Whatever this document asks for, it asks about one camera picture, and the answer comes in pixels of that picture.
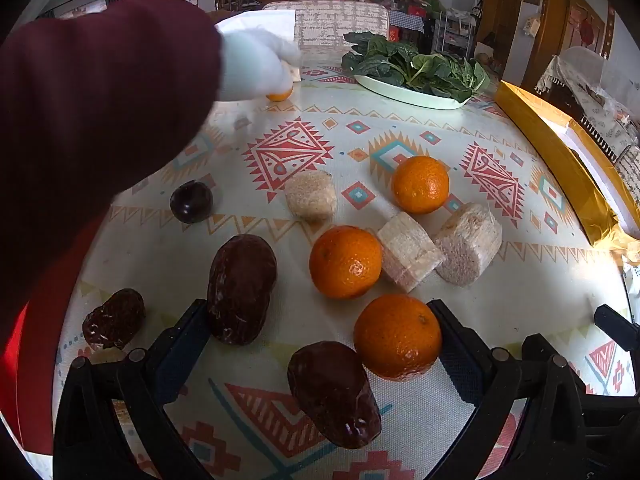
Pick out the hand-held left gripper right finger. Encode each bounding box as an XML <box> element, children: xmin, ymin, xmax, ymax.
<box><xmin>427</xmin><ymin>300</ymin><xmax>597</xmax><ymax>480</ymax></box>

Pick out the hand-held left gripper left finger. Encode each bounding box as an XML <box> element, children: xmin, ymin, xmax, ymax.
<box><xmin>52</xmin><ymin>299</ymin><xmax>212</xmax><ymax>480</ymax></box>

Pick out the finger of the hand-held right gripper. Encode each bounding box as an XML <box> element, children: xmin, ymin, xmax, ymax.
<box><xmin>594</xmin><ymin>304</ymin><xmax>640</xmax><ymax>354</ymax></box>

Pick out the large orange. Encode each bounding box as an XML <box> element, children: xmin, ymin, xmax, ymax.
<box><xmin>309</xmin><ymin>226</ymin><xmax>384</xmax><ymax>301</ymax></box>
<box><xmin>391</xmin><ymin>156</ymin><xmax>450</xmax><ymax>214</ymax></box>
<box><xmin>353</xmin><ymin>294</ymin><xmax>443</xmax><ymax>382</ymax></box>

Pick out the brown date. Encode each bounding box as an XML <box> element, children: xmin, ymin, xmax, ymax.
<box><xmin>82</xmin><ymin>288</ymin><xmax>147</xmax><ymax>351</ymax></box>
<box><xmin>286</xmin><ymin>341</ymin><xmax>382</xmax><ymax>450</ymax></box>
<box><xmin>206</xmin><ymin>233</ymin><xmax>278</xmax><ymax>346</ymax></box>

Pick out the dark purple plum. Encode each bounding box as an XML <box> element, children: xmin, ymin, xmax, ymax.
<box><xmin>169</xmin><ymin>180</ymin><xmax>214</xmax><ymax>224</ymax></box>

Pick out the red tray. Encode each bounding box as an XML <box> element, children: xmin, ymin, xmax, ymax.
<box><xmin>0</xmin><ymin>302</ymin><xmax>58</xmax><ymax>443</ymax></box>

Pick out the another person's forearm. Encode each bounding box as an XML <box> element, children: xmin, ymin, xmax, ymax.
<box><xmin>0</xmin><ymin>0</ymin><xmax>223</xmax><ymax>361</ymax></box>

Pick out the gold cardboard box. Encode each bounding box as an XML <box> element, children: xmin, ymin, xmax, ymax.
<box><xmin>494</xmin><ymin>80</ymin><xmax>640</xmax><ymax>261</ymax></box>

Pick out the chair with lace cover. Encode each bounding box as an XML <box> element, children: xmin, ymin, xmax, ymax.
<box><xmin>535</xmin><ymin>46</ymin><xmax>616</xmax><ymax>106</ymax></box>

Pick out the patterned tablecloth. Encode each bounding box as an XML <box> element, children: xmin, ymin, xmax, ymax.
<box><xmin>50</xmin><ymin>45</ymin><xmax>636</xmax><ymax>480</ymax></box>

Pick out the pale green oval plate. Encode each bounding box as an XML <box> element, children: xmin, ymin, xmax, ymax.
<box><xmin>354</xmin><ymin>74</ymin><xmax>473</xmax><ymax>111</ymax></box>

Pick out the plate of green leaves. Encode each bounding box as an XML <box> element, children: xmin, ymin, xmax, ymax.
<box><xmin>341</xmin><ymin>31</ymin><xmax>492</xmax><ymax>103</ymax></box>

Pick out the wide wooden door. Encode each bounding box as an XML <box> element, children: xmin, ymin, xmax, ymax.
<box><xmin>520</xmin><ymin>0</ymin><xmax>616</xmax><ymax>91</ymax></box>

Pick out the narrow wooden door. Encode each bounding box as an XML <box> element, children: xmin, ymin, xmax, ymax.
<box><xmin>480</xmin><ymin>0</ymin><xmax>526</xmax><ymax>81</ymax></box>

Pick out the metal storage rack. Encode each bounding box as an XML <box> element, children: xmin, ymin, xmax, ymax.
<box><xmin>435</xmin><ymin>7</ymin><xmax>478</xmax><ymax>58</ymax></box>

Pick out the white box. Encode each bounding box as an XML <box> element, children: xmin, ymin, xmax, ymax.
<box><xmin>215</xmin><ymin>9</ymin><xmax>303</xmax><ymax>83</ymax></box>

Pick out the chair with patterned cover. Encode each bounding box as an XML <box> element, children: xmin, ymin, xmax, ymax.
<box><xmin>262</xmin><ymin>0</ymin><xmax>390</xmax><ymax>48</ymax></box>

